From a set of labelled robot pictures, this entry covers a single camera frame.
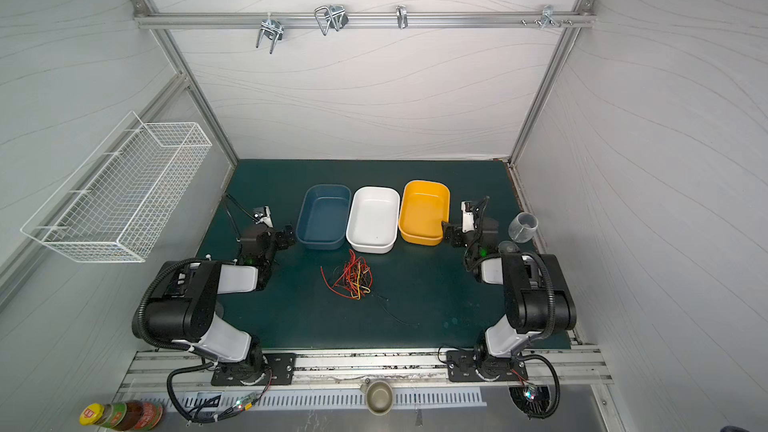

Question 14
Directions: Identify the white wire basket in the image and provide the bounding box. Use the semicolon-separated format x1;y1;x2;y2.
20;112;212;263

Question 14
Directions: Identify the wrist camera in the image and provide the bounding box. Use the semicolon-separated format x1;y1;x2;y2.
461;201;479;233
252;206;273;227

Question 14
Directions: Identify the metal clamp hook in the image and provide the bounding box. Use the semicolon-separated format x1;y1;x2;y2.
256;16;284;54

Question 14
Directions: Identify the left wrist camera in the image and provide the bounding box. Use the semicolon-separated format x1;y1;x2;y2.
252;206;273;227

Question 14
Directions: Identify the white plastic bin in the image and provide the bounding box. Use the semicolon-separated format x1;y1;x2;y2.
346;186;400;255

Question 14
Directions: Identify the right metal clamp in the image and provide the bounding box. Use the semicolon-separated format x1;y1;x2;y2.
520;5;573;30

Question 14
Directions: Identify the aluminium crossbar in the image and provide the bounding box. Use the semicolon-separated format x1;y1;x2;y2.
130;0;597;31

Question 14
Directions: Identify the olive round cup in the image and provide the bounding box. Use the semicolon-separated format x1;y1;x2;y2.
360;379;395;416

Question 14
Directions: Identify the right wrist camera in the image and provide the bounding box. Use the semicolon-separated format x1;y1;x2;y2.
461;201;479;233

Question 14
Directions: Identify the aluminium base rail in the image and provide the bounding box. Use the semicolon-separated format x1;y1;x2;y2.
113;344;614;412

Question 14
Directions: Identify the metal U-bolt hook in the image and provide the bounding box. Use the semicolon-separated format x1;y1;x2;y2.
314;4;349;36

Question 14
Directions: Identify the cable bundle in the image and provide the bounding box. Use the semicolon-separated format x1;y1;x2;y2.
319;249;409;325

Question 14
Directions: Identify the small metal bracket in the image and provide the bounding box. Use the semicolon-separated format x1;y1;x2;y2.
395;5;408;30

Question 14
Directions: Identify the blue plastic bin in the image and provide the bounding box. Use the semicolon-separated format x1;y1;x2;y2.
296;184;352;251

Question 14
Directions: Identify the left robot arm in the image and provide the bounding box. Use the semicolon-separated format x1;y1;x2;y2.
132;223;296;386

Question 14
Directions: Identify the sauce bottle yellow cap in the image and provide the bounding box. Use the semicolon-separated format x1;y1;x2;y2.
79;400;165;431

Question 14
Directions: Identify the yellow plastic bin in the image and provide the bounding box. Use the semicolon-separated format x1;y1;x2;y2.
398;180;450;246

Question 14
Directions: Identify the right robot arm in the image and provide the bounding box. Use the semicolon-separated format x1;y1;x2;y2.
442;217;577;382

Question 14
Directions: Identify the clear wine glass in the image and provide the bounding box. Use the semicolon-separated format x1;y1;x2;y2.
498;212;539;253

